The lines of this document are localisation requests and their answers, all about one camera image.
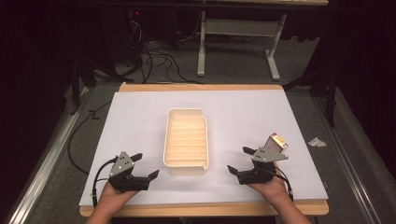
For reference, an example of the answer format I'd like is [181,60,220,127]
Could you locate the tangled black floor cables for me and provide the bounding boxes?
[123,18,204,85]

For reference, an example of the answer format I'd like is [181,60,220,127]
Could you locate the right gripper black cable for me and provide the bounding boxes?
[273,167,295,203]

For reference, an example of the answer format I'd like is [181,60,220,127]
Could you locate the white metal desk frame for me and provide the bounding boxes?
[196,10,288,82]

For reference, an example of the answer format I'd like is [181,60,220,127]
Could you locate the person's right hand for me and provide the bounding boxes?
[247,175,291,204]

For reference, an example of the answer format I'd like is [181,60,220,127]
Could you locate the small purple and yellow box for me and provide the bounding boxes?
[263,132,290,153]

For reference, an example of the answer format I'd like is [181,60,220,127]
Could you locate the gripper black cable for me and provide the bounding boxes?
[91,156,120,208]
[273,167,295,203]

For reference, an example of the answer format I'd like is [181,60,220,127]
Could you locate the black stand legs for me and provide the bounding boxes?
[282,60,340,129]
[68,57,98,117]

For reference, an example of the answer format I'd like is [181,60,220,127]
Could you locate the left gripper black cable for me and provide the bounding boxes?
[91,156,120,208]

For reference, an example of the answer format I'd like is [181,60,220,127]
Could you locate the wooden table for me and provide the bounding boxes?
[78,81,331,218]

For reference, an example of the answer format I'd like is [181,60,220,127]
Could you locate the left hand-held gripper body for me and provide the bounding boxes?
[107,151,150,193]

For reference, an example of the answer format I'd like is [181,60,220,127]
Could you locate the long black floor cable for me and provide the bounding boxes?
[67,100,114,175]

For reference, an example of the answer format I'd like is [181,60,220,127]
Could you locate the white paper sheet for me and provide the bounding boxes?
[78,90,330,207]

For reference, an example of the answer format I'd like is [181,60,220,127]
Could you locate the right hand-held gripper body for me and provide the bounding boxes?
[235,147,290,186]

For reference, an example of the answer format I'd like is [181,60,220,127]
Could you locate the crumpled white tissue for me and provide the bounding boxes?
[307,136,328,148]

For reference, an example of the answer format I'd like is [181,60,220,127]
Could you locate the metal floor rail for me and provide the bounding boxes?
[312,95,376,224]
[2,86,92,224]

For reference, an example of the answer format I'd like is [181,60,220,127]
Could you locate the person's left hand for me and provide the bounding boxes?
[98,181,140,214]

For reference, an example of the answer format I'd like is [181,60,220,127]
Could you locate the white ribbed plastic tray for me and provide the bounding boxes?
[163,107,210,175]

